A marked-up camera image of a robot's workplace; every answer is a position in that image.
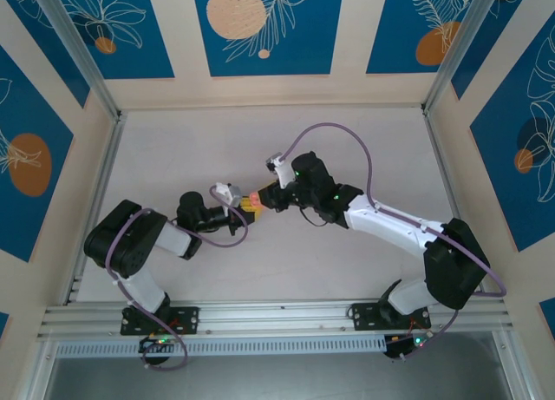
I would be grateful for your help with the earbud charging case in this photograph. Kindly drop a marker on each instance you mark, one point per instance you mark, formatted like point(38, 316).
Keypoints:
point(254, 199)

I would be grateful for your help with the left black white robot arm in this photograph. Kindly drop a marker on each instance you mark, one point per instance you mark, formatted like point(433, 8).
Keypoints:
point(126, 239)

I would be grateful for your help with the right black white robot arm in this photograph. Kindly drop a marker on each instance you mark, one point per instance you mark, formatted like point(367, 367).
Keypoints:
point(455, 265)

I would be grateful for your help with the black controller board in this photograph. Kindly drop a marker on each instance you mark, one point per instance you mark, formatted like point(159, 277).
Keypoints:
point(416, 342)
point(158, 342)

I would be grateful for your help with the grey metal panel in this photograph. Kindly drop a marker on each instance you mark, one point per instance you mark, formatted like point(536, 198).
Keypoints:
point(277, 378)

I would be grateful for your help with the aluminium table edge rail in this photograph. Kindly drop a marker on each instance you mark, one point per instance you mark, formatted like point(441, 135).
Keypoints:
point(442, 165)
point(106, 165)

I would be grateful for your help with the aluminium mounting rail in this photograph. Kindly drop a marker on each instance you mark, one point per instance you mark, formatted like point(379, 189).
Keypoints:
point(282, 317)

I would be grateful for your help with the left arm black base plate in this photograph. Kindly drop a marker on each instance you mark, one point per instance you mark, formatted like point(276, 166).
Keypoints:
point(186, 319)

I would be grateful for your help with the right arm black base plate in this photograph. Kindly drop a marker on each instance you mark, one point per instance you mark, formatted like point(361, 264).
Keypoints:
point(364, 315)

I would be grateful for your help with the aluminium frame post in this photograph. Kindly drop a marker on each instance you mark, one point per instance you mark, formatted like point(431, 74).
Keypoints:
point(73, 40)
point(459, 40)

